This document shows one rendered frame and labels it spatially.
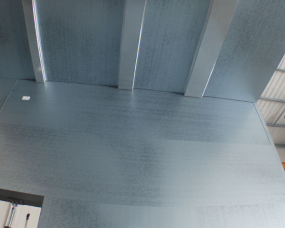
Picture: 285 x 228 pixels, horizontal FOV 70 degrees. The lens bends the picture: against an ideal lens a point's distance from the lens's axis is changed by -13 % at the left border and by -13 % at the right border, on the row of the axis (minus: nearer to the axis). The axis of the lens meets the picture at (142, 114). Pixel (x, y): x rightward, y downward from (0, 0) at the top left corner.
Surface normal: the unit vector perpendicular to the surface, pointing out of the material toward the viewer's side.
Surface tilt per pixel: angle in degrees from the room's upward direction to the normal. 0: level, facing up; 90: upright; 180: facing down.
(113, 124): 90
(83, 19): 180
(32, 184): 90
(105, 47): 180
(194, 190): 90
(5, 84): 90
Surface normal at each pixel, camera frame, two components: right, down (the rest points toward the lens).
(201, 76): 0.00, 0.73
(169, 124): 0.14, -0.68
